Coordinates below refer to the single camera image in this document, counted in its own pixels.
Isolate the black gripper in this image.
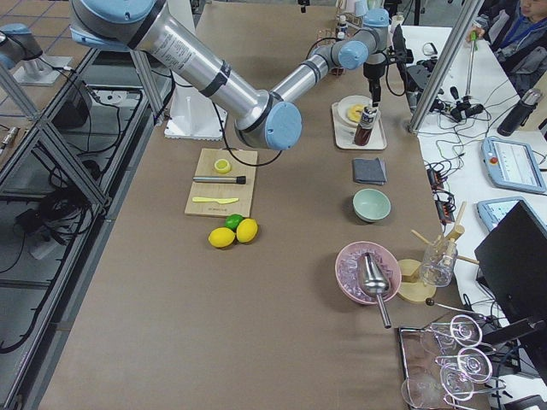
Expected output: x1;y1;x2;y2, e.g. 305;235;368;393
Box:
363;53;388;108

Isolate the tea bottle front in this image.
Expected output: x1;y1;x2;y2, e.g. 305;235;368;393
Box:
353;106;378;146

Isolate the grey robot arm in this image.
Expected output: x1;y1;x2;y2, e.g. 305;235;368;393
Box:
70;1;389;150
1;23;60;86

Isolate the cream rabbit tray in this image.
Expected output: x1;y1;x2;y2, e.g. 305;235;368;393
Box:
331;102;387;150

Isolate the metal tray with glasses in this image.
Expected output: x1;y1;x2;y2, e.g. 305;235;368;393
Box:
398;318;497;409

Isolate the white round plate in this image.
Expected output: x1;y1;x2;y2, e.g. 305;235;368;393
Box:
337;95;372;127

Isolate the glazed donut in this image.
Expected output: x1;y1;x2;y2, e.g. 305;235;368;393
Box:
345;103;367;123

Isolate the black electronics beyond table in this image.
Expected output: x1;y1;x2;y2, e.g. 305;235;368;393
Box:
391;23;454;114

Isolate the grey folded cloth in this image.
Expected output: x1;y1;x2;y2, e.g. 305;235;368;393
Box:
352;158;387;185

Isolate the green bowl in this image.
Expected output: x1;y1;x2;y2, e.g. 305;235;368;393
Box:
352;189;391;222

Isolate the black thermos bottle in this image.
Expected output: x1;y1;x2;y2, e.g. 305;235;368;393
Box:
497;88;543;137

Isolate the seated person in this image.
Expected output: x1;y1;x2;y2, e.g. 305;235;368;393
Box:
467;0;546;96

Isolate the grey teach pendant upper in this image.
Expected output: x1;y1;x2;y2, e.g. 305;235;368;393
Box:
481;137;546;194

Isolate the grey teach pendant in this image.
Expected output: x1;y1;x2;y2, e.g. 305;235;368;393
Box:
481;137;546;194
476;196;525;231

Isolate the lemon half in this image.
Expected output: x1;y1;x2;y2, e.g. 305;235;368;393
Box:
214;158;232;174

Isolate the grey teach pendant lower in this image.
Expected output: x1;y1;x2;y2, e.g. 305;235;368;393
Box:
476;196;525;231

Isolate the bamboo cutting board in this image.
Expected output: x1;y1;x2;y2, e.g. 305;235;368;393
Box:
185;148;257;217

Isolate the glass mug on stand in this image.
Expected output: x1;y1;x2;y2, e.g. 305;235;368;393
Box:
420;238;458;287

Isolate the pink bowl of ice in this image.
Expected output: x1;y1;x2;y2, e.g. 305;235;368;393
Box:
335;241;402;305

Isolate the yellow lemon near bowl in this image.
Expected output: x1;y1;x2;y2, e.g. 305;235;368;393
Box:
236;218;258;243

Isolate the metal ice scoop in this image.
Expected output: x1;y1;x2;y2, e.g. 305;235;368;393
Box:
357;253;391;329

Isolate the green lime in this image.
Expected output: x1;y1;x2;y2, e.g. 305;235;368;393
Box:
224;214;244;231

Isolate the wooden round stand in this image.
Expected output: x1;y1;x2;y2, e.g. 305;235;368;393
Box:
398;202;479;303

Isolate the yellow plastic knife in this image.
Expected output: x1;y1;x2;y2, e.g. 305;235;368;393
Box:
191;196;239;204

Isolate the yellow lemon front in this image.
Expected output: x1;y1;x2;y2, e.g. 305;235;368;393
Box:
208;227;236;249

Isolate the black laptop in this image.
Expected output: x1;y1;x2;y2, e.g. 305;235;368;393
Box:
475;201;546;322

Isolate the wine glass upper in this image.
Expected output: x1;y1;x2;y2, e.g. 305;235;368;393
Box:
423;314;483;349

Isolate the wine glass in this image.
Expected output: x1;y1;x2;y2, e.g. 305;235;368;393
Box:
423;314;483;349
401;346;495;409

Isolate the wine glass lower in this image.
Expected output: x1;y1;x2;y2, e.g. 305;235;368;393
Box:
401;346;495;409

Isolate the aluminium frame post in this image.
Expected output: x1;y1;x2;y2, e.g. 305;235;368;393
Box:
408;0;484;135

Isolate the copper wire bottle rack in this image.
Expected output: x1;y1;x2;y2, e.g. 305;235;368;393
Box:
306;29;346;77

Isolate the aluminium floor frame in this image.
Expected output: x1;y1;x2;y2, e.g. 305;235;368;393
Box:
1;50;172;409

